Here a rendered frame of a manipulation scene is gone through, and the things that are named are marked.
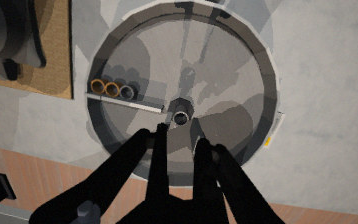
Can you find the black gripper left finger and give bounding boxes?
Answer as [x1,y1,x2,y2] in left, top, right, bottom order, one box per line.
[29,112,173,224]

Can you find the bronze bushing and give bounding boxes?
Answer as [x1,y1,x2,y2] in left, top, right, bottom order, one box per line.
[91,79,109,94]
[105,82,123,97]

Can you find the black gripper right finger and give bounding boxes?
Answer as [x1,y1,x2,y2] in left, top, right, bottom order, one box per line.
[190,117,286,224]

